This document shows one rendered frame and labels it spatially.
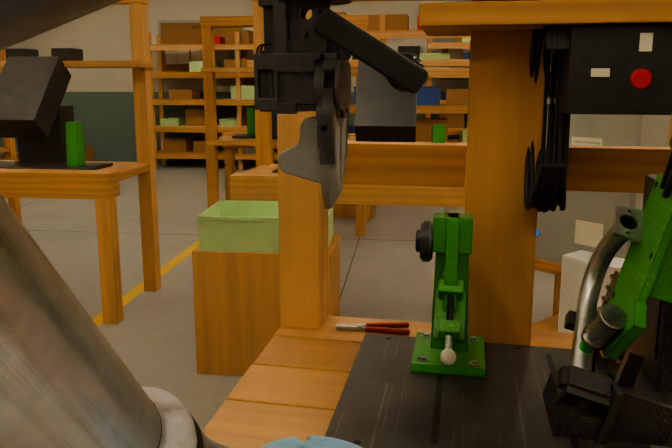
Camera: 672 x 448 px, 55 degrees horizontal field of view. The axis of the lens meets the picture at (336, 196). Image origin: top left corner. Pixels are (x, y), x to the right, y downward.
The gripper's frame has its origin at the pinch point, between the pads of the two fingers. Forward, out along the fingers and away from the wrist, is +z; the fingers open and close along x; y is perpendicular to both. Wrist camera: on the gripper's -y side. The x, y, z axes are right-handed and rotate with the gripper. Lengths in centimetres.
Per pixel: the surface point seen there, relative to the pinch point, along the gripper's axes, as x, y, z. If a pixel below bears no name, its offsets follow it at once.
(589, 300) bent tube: -41, -33, 23
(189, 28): -990, 442, -98
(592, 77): -55, -34, -12
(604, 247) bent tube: -40, -35, 14
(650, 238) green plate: -32, -39, 10
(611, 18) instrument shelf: -53, -36, -21
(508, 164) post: -65, -22, 5
